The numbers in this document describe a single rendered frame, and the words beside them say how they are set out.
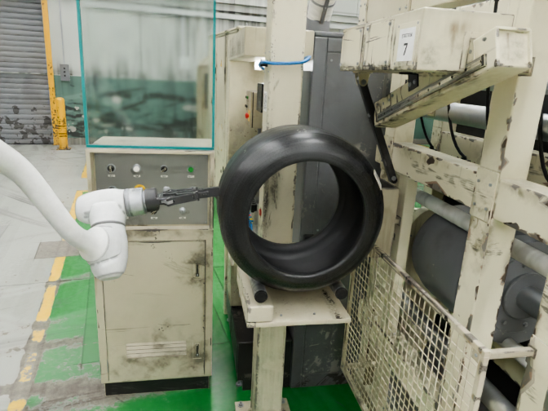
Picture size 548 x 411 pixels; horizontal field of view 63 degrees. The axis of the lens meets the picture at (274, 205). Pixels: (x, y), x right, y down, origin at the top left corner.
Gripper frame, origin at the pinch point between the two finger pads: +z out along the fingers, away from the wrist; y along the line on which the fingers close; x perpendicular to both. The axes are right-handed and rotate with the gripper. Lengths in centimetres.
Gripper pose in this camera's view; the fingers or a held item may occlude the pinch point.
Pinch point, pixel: (209, 192)
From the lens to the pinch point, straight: 148.1
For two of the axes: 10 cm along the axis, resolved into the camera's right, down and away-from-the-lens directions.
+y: -1.7, -2.9, 9.4
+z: 9.8, -1.4, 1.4
